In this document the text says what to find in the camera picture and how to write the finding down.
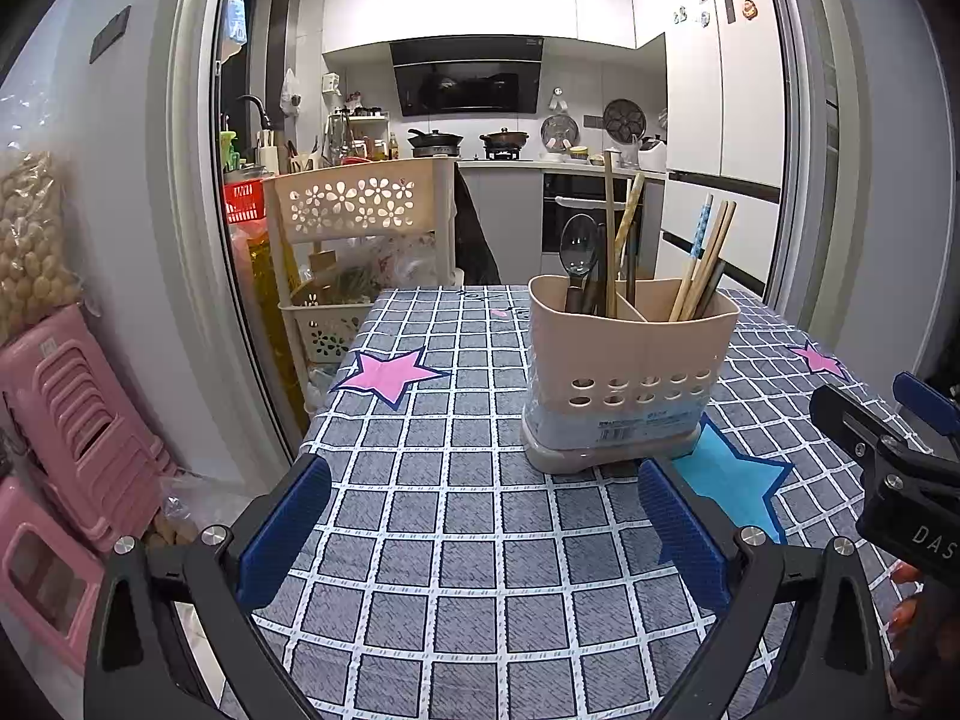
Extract white countertop shelf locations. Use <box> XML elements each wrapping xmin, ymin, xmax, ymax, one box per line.
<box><xmin>326</xmin><ymin>111</ymin><xmax>391</xmax><ymax>162</ymax></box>

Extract dark cooking pot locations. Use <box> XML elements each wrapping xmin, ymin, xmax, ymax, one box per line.
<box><xmin>480</xmin><ymin>127</ymin><xmax>530</xmax><ymax>162</ymax></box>

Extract beige plastic utensil holder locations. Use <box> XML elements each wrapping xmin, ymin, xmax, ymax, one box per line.
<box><xmin>521</xmin><ymin>274</ymin><xmax>742</xmax><ymax>472</ymax></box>

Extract blue patterned chopstick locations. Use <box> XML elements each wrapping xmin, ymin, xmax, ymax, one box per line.
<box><xmin>670</xmin><ymin>193</ymin><xmax>715</xmax><ymax>322</ymax></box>

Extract black handled clear spoon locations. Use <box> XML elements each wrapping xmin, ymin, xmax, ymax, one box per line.
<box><xmin>559</xmin><ymin>214</ymin><xmax>601</xmax><ymax>316</ymax></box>

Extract pink plastic stool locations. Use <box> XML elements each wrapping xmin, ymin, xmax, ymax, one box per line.
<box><xmin>0</xmin><ymin>476</ymin><xmax>106</xmax><ymax>680</ymax></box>

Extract beige flower-cut storage trolley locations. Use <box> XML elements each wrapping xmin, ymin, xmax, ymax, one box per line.
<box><xmin>262</xmin><ymin>157</ymin><xmax>460</xmax><ymax>421</ymax></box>

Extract red plastic basket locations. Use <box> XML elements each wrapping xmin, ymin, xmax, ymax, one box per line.
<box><xmin>223</xmin><ymin>180</ymin><xmax>266</xmax><ymax>224</ymax></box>

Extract white upper kitchen cabinets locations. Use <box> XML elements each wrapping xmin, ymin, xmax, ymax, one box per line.
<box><xmin>322</xmin><ymin>0</ymin><xmax>638</xmax><ymax>55</ymax></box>

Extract clear plastic bag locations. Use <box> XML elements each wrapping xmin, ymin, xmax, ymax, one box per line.
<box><xmin>157</xmin><ymin>469</ymin><xmax>252</xmax><ymax>548</ymax></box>

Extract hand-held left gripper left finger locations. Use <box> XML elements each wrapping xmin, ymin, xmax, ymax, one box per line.
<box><xmin>84</xmin><ymin>454</ymin><xmax>334</xmax><ymax>720</ymax></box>

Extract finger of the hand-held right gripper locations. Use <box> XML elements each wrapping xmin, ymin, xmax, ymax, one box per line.
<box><xmin>810</xmin><ymin>384</ymin><xmax>912</xmax><ymax>466</ymax></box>
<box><xmin>892</xmin><ymin>371</ymin><xmax>960</xmax><ymax>436</ymax></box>

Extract clear bag of yellow beans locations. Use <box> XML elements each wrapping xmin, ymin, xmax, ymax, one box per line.
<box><xmin>0</xmin><ymin>150</ymin><xmax>82</xmax><ymax>346</ymax></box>

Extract dark round wall trivet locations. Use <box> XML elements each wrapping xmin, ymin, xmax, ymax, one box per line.
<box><xmin>604</xmin><ymin>99</ymin><xmax>647</xmax><ymax>143</ymax></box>

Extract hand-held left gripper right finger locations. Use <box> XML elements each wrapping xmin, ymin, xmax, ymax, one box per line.
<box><xmin>636</xmin><ymin>457</ymin><xmax>890</xmax><ymax>720</ymax></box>

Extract person's right hand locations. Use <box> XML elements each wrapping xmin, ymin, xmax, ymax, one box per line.
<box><xmin>887</xmin><ymin>562</ymin><xmax>927</xmax><ymax>635</ymax></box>

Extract black hanging cloth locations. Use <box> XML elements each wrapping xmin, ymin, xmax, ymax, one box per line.
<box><xmin>452</xmin><ymin>163</ymin><xmax>502</xmax><ymax>287</ymax></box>

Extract dark wall switch panel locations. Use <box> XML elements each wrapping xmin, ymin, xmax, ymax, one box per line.
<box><xmin>90</xmin><ymin>6</ymin><xmax>132</xmax><ymax>65</ymax></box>

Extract stack of pink plastic stools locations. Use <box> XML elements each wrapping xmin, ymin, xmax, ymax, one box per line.
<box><xmin>0</xmin><ymin>304</ymin><xmax>181</xmax><ymax>552</ymax></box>

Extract black built-in oven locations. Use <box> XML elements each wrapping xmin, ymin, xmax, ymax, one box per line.
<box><xmin>541</xmin><ymin>171</ymin><xmax>644</xmax><ymax>254</ymax></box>

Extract yellow cooking oil bottle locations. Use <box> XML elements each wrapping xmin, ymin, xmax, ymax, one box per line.
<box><xmin>238</xmin><ymin>229</ymin><xmax>301</xmax><ymax>406</ymax></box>

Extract black wok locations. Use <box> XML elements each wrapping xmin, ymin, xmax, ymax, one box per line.
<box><xmin>407</xmin><ymin>127</ymin><xmax>464</xmax><ymax>158</ymax></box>

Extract black range hood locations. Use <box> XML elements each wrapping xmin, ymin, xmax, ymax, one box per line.
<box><xmin>390</xmin><ymin>36</ymin><xmax>545</xmax><ymax>119</ymax></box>

